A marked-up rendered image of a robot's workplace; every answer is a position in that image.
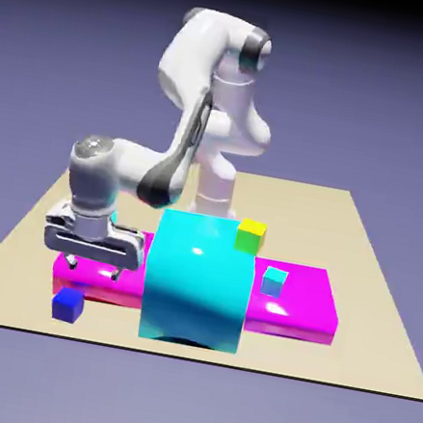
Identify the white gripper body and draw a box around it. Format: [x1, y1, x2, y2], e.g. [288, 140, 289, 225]
[39, 209, 152, 274]

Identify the small blue cube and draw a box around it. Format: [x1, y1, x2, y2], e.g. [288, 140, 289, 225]
[47, 283, 88, 327]

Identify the small green cube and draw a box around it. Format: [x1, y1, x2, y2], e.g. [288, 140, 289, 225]
[232, 216, 269, 256]

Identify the small cyan cube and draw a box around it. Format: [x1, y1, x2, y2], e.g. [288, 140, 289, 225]
[258, 265, 290, 301]

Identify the large magenta box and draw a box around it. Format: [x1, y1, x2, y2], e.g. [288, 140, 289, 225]
[47, 217, 349, 348]

